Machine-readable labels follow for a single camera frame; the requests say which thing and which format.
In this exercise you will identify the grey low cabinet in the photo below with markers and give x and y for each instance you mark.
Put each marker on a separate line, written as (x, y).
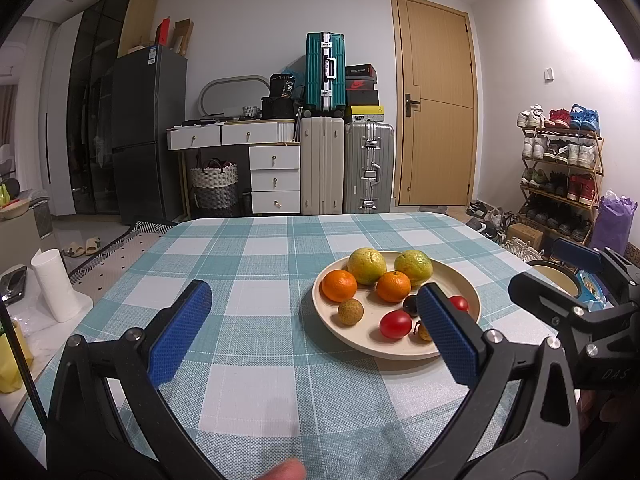
(35, 230)

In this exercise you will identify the scattered sneakers pile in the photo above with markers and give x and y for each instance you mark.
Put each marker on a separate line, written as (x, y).
(487, 222)

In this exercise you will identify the yellow and black shoe box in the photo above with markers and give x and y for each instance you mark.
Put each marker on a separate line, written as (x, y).
(366, 110)

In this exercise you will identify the red tomato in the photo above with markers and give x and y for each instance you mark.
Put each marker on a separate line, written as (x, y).
(395, 324)
(459, 304)

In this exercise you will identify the yellow bag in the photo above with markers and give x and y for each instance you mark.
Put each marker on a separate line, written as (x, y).
(12, 360)

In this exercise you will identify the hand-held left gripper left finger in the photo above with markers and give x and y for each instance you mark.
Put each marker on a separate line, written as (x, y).
(182, 330)

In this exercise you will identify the black printed bag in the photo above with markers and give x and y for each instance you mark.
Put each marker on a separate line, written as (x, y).
(282, 85)

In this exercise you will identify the beige suitcase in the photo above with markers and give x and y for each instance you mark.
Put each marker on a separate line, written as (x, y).
(322, 165)

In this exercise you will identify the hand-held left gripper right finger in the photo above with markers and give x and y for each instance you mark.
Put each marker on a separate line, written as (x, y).
(447, 332)

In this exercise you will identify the black square case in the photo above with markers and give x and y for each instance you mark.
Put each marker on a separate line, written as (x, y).
(279, 108)

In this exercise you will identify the white paper towel roll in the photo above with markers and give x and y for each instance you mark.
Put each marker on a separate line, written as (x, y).
(55, 287)

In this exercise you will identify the silver suitcase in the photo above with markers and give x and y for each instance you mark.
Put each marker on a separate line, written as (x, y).
(369, 165)

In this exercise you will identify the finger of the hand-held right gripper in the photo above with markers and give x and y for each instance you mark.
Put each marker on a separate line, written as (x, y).
(575, 255)
(542, 295)

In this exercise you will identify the grey door mat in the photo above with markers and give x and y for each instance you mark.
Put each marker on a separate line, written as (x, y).
(434, 209)

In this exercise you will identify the red flat box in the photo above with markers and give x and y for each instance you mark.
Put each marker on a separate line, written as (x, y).
(164, 32)

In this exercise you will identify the wooden door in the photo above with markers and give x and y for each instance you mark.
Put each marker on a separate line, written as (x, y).
(435, 110)

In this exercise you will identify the yellow-green guava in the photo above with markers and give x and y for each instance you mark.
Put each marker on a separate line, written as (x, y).
(413, 266)
(366, 266)

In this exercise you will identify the brown longan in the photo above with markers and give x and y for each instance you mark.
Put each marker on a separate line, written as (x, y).
(423, 332)
(349, 311)

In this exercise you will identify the wooden shoe rack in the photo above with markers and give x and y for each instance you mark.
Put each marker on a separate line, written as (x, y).
(598, 170)

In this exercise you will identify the dark purple plum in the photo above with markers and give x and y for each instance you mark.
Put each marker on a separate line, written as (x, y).
(410, 306)

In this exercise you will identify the teal suitcase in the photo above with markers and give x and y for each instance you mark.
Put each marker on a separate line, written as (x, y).
(317, 75)

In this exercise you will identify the teal checked tablecloth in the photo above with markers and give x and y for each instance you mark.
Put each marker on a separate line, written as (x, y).
(250, 285)

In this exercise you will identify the black white patterned rug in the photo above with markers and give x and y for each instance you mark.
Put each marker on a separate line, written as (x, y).
(120, 250)

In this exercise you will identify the beige slipper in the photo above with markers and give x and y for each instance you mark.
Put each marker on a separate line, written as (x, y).
(74, 249)
(93, 246)

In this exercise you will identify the black glass cabinet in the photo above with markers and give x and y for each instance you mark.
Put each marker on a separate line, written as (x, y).
(92, 110)

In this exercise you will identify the small cardboard box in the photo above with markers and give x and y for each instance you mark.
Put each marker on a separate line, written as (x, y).
(525, 235)

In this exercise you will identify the shoe rack with shoes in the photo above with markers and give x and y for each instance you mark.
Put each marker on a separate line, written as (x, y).
(575, 155)

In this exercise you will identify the dark-rimmed cream bowl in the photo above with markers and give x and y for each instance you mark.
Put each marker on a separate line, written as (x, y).
(555, 277)

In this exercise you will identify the person's right hand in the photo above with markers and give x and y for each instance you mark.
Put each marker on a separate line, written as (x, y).
(592, 410)

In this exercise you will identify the white wardrobe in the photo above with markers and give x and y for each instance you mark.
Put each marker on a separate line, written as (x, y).
(60, 120)

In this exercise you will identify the blue snack packet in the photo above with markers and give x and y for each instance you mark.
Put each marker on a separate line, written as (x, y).
(592, 287)

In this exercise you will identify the oval white-framed mirror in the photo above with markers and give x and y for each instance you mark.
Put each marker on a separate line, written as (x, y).
(212, 87)

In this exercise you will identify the person's left hand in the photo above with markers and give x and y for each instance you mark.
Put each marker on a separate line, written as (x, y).
(285, 470)

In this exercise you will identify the orange mandarin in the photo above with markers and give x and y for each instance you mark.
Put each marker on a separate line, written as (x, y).
(393, 286)
(339, 285)

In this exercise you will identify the white drawer dresser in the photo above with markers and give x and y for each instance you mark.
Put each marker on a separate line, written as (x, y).
(275, 180)

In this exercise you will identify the woven laundry basket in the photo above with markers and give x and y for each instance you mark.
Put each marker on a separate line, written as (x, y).
(214, 187)

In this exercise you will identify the dark grey fridge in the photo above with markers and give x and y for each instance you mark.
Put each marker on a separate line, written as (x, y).
(147, 135)

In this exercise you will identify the purple bag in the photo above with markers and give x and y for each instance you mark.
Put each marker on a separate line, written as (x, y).
(617, 225)

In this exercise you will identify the white side table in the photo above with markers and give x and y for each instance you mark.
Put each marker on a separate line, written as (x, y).
(35, 340)

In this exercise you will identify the black shiny device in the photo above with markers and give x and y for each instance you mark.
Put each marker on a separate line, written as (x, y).
(12, 285)

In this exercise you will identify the cream round plate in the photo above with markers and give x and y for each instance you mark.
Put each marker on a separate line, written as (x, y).
(367, 338)

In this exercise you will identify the small white basket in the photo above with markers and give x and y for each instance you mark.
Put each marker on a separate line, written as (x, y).
(250, 111)

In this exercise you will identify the red and black shoe box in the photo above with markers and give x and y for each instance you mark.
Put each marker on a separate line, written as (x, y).
(361, 85)

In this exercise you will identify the tall cardboard box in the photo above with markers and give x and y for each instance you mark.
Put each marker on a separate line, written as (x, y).
(183, 37)

